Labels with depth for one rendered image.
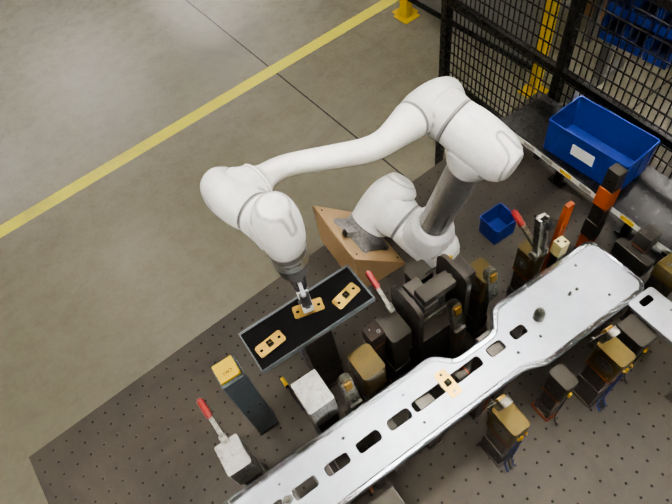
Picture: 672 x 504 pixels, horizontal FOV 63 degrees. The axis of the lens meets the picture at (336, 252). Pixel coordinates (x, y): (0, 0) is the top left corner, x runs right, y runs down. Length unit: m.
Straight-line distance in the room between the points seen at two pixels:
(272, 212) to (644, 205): 1.29
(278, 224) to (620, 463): 1.31
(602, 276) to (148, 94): 3.41
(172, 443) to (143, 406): 0.18
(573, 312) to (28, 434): 2.53
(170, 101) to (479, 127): 3.10
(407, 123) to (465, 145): 0.15
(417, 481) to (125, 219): 2.44
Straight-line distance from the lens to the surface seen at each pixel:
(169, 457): 2.02
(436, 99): 1.44
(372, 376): 1.54
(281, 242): 1.14
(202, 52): 4.58
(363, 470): 1.55
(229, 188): 1.23
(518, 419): 1.56
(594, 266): 1.86
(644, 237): 1.88
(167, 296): 3.16
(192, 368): 2.10
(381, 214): 1.95
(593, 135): 2.16
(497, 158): 1.41
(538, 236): 1.69
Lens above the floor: 2.52
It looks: 56 degrees down
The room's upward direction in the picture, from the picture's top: 12 degrees counter-clockwise
